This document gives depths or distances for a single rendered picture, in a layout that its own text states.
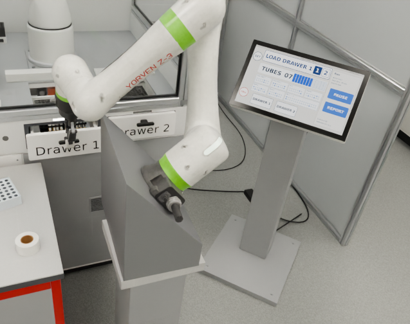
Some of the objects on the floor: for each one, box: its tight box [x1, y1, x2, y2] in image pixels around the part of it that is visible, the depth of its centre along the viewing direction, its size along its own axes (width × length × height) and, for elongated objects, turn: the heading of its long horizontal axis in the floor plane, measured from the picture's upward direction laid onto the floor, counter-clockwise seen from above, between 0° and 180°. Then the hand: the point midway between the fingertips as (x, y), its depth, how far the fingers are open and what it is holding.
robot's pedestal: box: [102, 219, 205, 324], centre depth 170 cm, size 30×30×76 cm
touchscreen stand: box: [198, 120, 307, 307], centre depth 220 cm, size 50×45×102 cm
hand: (69, 141), depth 160 cm, fingers closed, pressing on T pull
